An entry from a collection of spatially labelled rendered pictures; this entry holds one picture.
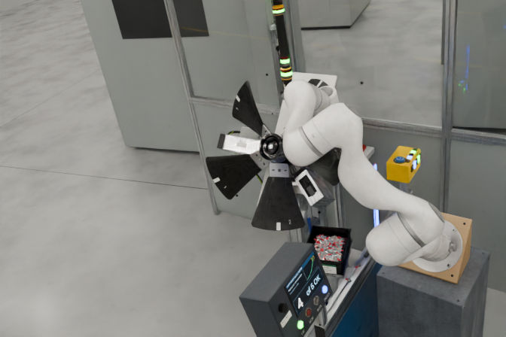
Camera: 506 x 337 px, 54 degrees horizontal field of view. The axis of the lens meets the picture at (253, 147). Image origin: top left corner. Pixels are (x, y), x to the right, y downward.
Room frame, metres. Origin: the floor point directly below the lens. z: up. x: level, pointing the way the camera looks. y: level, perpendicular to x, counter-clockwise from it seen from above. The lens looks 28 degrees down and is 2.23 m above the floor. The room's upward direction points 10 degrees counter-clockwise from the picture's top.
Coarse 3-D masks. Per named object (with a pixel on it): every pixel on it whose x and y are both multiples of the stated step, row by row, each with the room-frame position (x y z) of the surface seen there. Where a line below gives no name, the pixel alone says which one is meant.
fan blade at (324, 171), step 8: (328, 152) 1.79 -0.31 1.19; (320, 160) 1.75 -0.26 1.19; (328, 160) 1.73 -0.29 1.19; (336, 160) 1.72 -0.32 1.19; (312, 168) 1.72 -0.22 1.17; (320, 168) 1.71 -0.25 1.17; (328, 168) 1.69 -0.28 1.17; (336, 168) 1.68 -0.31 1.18; (328, 176) 1.66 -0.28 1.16; (336, 176) 1.65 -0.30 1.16; (336, 184) 1.62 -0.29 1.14
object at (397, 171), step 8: (400, 152) 1.89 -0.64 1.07; (408, 152) 1.88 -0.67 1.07; (416, 152) 1.87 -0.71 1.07; (392, 160) 1.83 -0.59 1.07; (392, 168) 1.81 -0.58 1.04; (400, 168) 1.79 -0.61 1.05; (408, 168) 1.77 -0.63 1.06; (416, 168) 1.85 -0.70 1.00; (392, 176) 1.81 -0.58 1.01; (400, 176) 1.79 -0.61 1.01; (408, 176) 1.77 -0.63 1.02
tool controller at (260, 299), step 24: (288, 264) 1.10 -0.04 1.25; (312, 264) 1.12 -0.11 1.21; (264, 288) 1.02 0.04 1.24; (288, 288) 1.02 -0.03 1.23; (312, 288) 1.08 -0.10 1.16; (264, 312) 0.97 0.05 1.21; (288, 312) 0.99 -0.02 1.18; (312, 312) 1.05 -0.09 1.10; (264, 336) 0.98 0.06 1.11; (288, 336) 0.95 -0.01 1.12
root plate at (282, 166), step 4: (272, 164) 1.86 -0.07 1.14; (276, 164) 1.87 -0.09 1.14; (280, 164) 1.87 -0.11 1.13; (284, 164) 1.87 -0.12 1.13; (272, 168) 1.85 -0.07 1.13; (276, 168) 1.85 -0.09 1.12; (280, 168) 1.85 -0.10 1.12; (284, 168) 1.86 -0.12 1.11; (272, 172) 1.84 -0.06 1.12; (276, 172) 1.84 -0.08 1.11; (280, 172) 1.84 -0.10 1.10; (284, 172) 1.85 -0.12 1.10; (288, 172) 1.85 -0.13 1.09; (272, 176) 1.82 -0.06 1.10; (276, 176) 1.83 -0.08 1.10; (280, 176) 1.83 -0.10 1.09; (284, 176) 1.84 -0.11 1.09; (288, 176) 1.84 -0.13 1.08
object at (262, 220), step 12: (276, 180) 1.81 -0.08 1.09; (288, 180) 1.82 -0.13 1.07; (264, 192) 1.78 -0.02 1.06; (276, 192) 1.78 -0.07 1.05; (288, 192) 1.78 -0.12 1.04; (264, 204) 1.74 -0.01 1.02; (276, 204) 1.74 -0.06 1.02; (288, 204) 1.75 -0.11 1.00; (264, 216) 1.71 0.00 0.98; (276, 216) 1.71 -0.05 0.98; (288, 216) 1.71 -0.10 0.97; (300, 216) 1.71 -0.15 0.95; (264, 228) 1.68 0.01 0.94; (288, 228) 1.67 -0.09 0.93
